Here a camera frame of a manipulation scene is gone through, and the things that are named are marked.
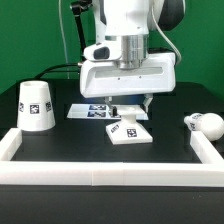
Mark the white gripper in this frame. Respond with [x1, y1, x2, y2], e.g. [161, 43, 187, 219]
[80, 52, 175, 115]

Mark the white lamp base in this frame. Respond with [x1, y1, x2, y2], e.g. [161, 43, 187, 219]
[106, 105, 153, 145]

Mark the white lamp bulb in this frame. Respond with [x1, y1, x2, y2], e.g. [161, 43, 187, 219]
[184, 113, 224, 141]

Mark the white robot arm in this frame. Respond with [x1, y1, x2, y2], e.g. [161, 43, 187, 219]
[80, 0, 185, 105]

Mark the white lamp shade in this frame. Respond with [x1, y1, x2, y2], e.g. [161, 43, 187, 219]
[17, 80, 55, 132]

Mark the white marker sheet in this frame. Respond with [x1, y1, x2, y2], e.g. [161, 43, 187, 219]
[67, 104, 148, 120]

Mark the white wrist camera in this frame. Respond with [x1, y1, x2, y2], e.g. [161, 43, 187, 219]
[84, 43, 121, 61]

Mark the black cable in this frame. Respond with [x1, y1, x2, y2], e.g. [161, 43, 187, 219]
[34, 62, 84, 80]

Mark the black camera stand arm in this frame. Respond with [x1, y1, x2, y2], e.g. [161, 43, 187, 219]
[70, 0, 92, 60]

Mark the white U-shaped frame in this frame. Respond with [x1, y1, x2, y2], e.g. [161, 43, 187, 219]
[0, 128, 224, 187]

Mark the white cable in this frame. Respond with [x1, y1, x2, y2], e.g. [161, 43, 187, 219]
[58, 0, 71, 80]

